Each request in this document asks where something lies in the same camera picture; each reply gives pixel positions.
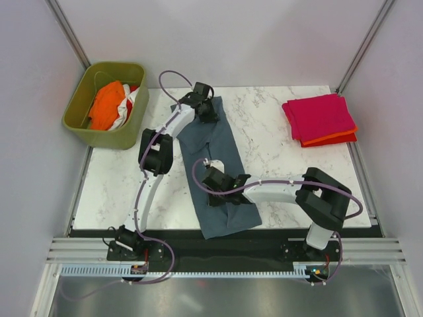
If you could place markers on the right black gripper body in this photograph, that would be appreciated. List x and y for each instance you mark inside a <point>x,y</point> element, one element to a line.
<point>215,201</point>

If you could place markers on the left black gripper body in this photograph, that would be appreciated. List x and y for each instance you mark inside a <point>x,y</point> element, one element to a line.
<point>209,114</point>

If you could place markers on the blue-grey t-shirt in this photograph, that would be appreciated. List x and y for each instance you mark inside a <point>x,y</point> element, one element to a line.
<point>215,141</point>

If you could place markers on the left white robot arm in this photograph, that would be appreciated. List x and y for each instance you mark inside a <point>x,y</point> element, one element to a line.
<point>155,160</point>

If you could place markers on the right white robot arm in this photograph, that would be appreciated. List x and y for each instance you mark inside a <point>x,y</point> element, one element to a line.
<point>323,199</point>

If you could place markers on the olive green plastic bin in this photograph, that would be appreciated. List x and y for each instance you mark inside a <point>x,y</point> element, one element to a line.
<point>76,116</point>

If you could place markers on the white and red t-shirt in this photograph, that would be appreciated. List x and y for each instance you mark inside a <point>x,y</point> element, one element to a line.
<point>126,106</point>

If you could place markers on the orange folded t-shirt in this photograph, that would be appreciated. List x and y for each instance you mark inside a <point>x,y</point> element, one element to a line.
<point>329,136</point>

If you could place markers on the orange t-shirt in bin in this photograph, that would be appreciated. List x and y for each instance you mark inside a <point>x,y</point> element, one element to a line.
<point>104,111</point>

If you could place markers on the magenta folded t-shirt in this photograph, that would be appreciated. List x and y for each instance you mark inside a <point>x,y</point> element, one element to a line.
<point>316,117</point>

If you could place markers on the red folded t-shirt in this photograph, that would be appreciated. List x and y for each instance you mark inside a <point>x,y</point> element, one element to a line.
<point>333,140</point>

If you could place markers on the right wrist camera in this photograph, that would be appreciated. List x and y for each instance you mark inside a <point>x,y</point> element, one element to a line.
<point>216,164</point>

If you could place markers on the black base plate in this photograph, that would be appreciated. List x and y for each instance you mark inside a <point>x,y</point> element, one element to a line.
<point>183,251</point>

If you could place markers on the white slotted cable duct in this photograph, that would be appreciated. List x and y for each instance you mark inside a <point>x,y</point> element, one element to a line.
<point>128,271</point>

